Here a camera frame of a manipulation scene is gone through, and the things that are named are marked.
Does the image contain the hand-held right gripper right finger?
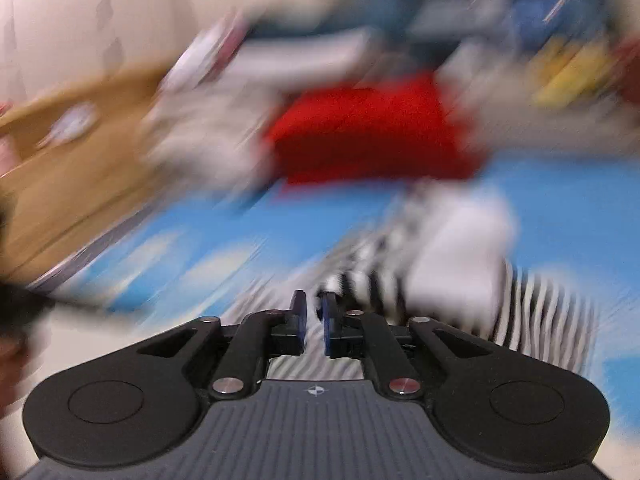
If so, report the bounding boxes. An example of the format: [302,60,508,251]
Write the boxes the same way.
[317,292,502,400]

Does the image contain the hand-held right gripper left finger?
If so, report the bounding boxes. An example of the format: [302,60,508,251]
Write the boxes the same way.
[136,290,308,400]

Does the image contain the black white striped small shirt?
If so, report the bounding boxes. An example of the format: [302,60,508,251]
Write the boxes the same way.
[235,180,601,381]

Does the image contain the brown cardboard box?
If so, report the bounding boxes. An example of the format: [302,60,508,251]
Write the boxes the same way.
[0,62,201,283]

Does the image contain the red folded cloth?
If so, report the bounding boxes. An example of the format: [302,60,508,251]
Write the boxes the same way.
[264,74,488,187]

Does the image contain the white cloth pile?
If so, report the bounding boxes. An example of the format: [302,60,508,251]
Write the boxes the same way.
[142,82,283,201]

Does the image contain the blue floral printed sheet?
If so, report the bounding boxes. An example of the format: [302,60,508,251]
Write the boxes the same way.
[30,155,640,411]

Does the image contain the yellow blurred object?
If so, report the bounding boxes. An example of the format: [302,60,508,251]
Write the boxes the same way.
[532,42,623,108]

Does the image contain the blue blurred object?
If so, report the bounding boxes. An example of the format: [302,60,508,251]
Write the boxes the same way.
[507,0,568,38]

